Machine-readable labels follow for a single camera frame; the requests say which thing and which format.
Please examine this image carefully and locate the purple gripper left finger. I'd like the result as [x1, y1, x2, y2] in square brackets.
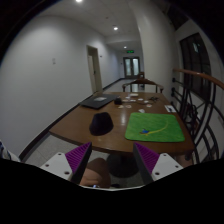
[40, 141, 93, 185]

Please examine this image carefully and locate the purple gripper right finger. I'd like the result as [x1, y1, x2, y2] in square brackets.
[132, 142, 184, 185]

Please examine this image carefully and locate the green mouse pad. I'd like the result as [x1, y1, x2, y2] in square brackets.
[125, 112, 185, 143]

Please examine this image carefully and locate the black computer mouse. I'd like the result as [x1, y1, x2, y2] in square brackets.
[89, 112, 114, 136]

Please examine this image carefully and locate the person's knee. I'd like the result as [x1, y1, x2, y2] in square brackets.
[80, 158, 111, 188]

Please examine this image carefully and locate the black laptop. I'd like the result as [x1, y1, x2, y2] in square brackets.
[80, 94, 117, 109]

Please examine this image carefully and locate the small black box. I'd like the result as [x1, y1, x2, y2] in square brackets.
[114, 98, 122, 105]

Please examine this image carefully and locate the wooden chair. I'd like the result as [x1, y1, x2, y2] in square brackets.
[122, 78, 164, 93]

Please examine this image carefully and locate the wooden handrail with black railing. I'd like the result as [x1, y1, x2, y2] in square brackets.
[171, 68, 224, 164]

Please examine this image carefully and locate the glass double door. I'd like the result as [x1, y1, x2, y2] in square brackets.
[123, 57, 140, 78]

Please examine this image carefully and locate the wooden door on left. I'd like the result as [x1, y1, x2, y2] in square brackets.
[87, 46, 103, 94]

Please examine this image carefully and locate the green exit sign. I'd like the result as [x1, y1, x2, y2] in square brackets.
[126, 50, 134, 54]

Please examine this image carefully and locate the dark window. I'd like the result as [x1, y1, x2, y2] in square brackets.
[180, 33, 211, 99]

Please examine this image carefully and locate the black table pedestal base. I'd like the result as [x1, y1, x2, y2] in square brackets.
[107, 154, 139, 178]

